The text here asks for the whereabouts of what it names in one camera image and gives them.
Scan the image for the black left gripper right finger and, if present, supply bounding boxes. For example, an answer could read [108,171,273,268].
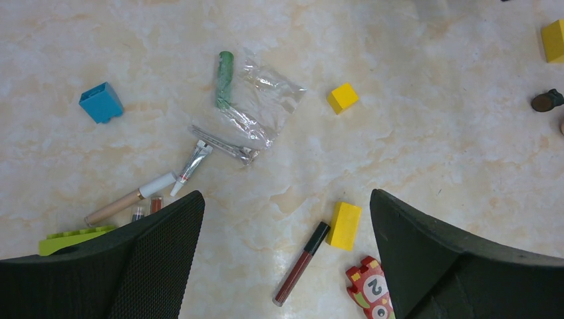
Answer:
[370,189,563,318]

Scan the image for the small yellow cube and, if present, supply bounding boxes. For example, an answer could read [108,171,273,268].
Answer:
[327,82,359,114]

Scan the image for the green tube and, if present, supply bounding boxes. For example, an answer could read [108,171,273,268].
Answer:
[215,51,234,110]

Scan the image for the yellow block near drawer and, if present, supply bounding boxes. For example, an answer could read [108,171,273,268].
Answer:
[541,19,563,63]

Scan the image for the red owl number puzzle piece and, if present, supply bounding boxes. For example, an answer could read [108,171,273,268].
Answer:
[345,256,396,319]

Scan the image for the small dark chess piece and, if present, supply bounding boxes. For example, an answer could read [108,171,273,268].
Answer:
[531,88,563,112]

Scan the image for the clear plastic wrapper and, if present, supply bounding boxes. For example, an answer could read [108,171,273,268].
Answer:
[215,51,307,150]

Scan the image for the dark red lip gloss tube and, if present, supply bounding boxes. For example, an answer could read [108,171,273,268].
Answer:
[273,221,331,307]

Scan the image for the yellow rectangular block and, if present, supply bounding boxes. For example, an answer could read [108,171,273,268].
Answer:
[326,201,362,251]

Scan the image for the small silver white tube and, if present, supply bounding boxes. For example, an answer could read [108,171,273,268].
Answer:
[170,140,213,197]

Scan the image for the lime green lego plate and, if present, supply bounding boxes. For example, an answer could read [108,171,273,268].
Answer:
[39,225,116,256]

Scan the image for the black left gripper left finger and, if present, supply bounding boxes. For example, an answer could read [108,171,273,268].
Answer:
[1,191,206,318]

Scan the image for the beige white concealer stick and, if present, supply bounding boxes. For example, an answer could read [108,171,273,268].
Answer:
[84,171,177,227]

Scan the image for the blue lego brick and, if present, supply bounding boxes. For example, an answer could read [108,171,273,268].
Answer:
[79,82,124,124]

